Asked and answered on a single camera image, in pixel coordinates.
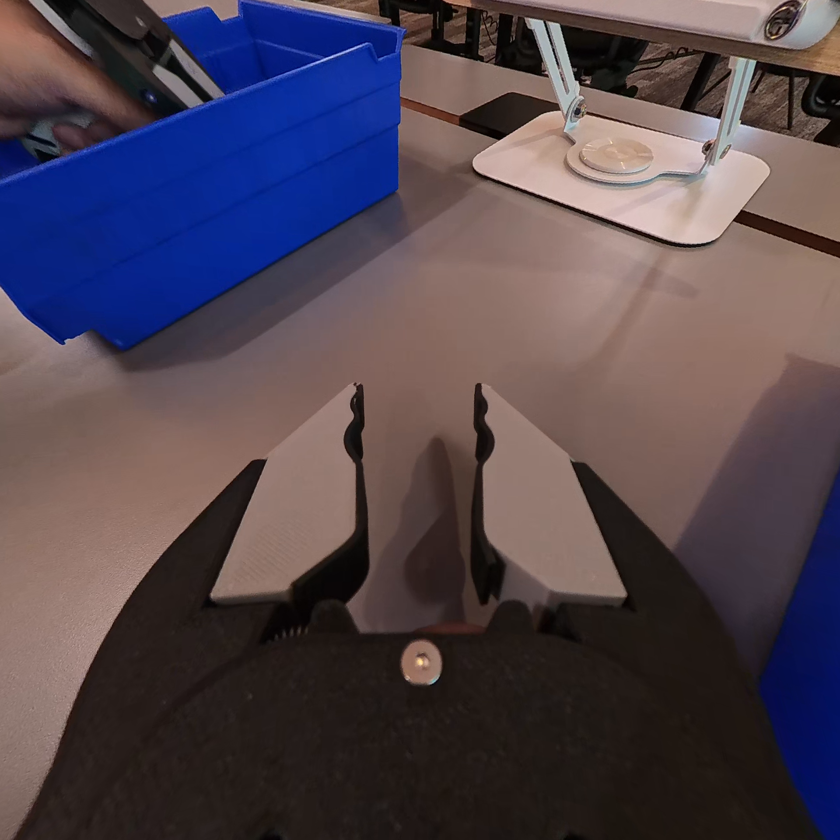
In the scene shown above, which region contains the blue divided plastic bin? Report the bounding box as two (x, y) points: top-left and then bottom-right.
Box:
(760, 482), (840, 840)

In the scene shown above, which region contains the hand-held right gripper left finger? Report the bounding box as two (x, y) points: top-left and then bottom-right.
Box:
(209, 382), (371, 606)

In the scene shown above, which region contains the black rectangular pad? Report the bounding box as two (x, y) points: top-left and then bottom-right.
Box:
(459, 92), (567, 140)

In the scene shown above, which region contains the white document stand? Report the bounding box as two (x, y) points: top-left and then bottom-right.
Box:
(472, 0), (840, 249)

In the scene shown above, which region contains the person's left hand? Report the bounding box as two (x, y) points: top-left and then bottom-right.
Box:
(0, 16), (158, 158)

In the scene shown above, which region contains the brown-edged grey desk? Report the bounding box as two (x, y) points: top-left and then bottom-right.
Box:
(289, 0), (840, 257)

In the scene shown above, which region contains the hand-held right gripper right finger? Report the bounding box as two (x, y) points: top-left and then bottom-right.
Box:
(470, 382), (629, 609)

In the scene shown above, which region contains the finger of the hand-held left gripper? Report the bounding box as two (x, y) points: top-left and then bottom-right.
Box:
(150, 36), (227, 109)

